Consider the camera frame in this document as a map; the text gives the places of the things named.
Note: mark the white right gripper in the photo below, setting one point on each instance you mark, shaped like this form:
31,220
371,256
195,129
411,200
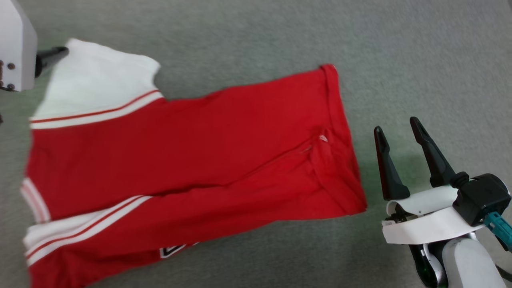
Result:
424,224

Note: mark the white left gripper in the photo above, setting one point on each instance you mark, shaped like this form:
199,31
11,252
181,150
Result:
16,48

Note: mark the red and white jersey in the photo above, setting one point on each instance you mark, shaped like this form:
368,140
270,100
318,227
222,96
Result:
200,140

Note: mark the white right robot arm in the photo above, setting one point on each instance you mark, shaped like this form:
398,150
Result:
468,264

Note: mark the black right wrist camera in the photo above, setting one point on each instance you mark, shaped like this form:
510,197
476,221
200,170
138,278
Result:
482,196

